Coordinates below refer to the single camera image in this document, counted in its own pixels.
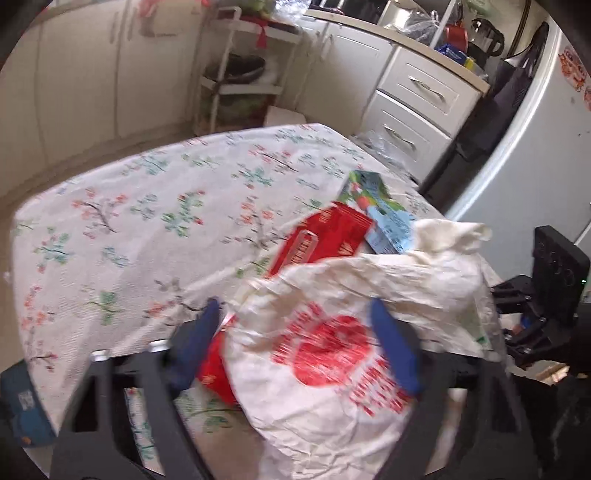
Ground white drawer cabinet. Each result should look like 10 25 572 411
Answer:
295 14 490 185

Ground dark blue box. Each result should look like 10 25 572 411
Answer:
0 359 57 448

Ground crumpled clear plastic bag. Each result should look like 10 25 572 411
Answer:
355 130 421 181

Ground red fridge sticker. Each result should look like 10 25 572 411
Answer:
558 46 591 109

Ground blue packet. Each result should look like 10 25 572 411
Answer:
436 42 469 63

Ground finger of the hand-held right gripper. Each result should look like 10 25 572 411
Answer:
501 323 561 369
490 276 534 315

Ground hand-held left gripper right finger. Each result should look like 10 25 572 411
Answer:
369 298 543 480

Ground white kitchen rack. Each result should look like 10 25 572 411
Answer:
196 9 305 134

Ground black pan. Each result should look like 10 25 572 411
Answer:
205 54 267 86

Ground light blue green carton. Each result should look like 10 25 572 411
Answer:
335 170 419 254

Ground white stool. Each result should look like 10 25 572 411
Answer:
263 106 308 127

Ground white refrigerator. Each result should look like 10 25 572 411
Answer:
443 18 591 259

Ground floral tablecloth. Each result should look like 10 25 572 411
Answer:
9 122 462 467

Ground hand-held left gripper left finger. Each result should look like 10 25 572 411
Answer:
50 298 222 480

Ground person's black pants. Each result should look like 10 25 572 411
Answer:
505 364 591 480

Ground red mug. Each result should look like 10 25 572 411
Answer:
444 23 469 47

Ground red carton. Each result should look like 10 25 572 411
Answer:
196 203 375 411

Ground white base cabinets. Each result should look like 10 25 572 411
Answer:
0 0 208 185

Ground white plastic bag red print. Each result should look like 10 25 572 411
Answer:
226 219 509 480

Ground black hanging bag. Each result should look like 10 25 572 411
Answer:
489 22 551 121

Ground black electric kettle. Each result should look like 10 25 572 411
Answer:
468 17 505 57

